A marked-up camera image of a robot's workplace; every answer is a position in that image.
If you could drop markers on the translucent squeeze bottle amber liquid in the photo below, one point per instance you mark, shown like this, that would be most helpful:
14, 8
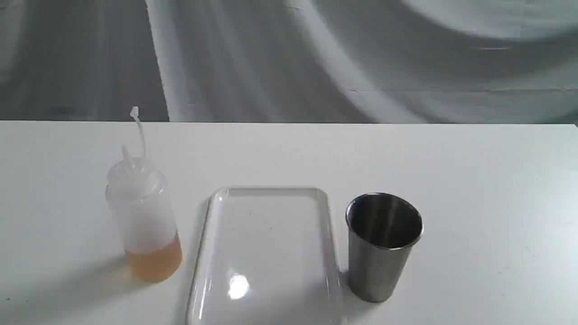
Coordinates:
138, 198

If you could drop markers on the stainless steel cup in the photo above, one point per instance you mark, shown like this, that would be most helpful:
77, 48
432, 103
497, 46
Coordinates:
382, 230

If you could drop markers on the white rectangular plastic tray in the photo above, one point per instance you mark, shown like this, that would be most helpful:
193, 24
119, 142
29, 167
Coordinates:
267, 257

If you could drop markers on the grey backdrop cloth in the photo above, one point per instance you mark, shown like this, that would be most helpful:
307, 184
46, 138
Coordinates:
290, 61

